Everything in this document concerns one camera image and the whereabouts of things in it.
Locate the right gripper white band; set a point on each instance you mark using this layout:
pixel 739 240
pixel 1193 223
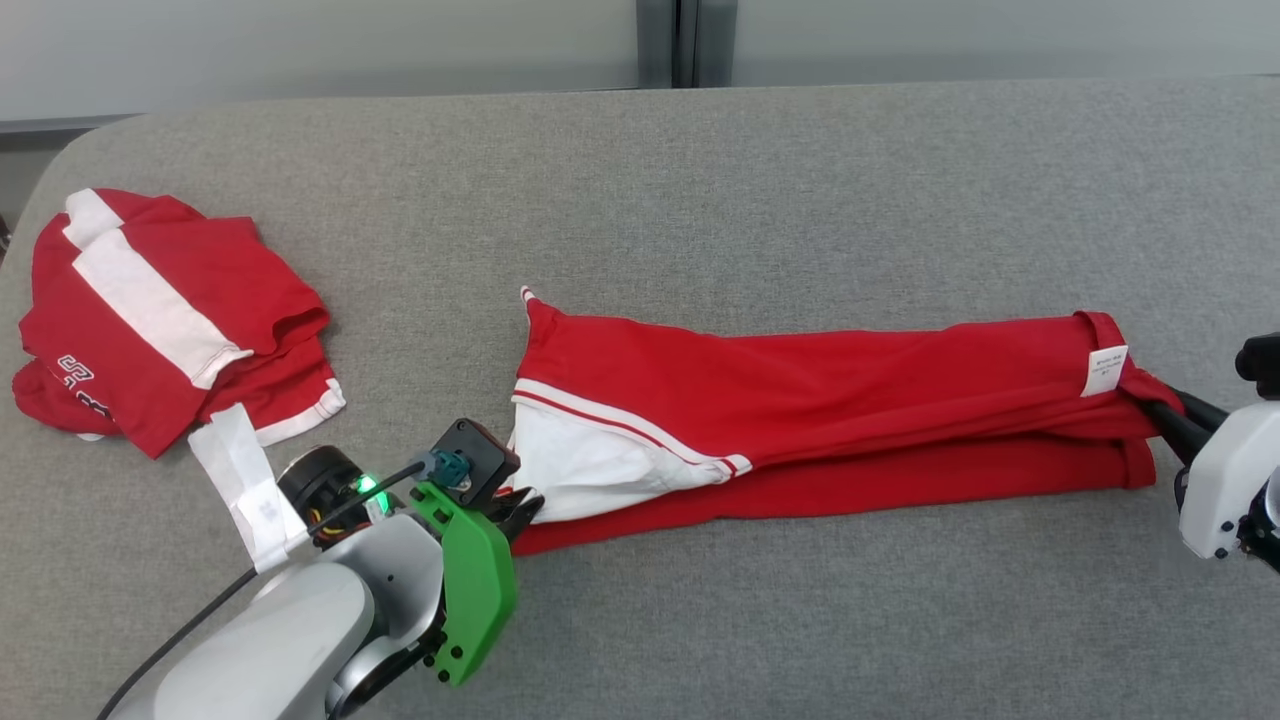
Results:
pixel 1225 480

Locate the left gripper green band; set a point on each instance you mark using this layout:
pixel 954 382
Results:
pixel 475 580

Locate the red basketball jersey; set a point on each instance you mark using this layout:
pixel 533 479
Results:
pixel 850 400

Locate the red shorts white stripe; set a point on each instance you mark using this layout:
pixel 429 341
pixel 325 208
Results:
pixel 160 300

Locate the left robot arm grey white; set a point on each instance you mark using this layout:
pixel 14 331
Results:
pixel 300 640

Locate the grey fabric sofa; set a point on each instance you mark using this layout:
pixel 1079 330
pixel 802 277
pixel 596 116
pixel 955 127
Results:
pixel 700 200

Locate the grey baseboard strip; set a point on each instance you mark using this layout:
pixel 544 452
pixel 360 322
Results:
pixel 60 125

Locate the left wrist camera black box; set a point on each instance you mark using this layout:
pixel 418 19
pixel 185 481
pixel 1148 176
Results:
pixel 480 460

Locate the grey door frame post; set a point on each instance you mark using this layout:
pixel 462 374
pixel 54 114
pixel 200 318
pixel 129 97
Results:
pixel 685 40

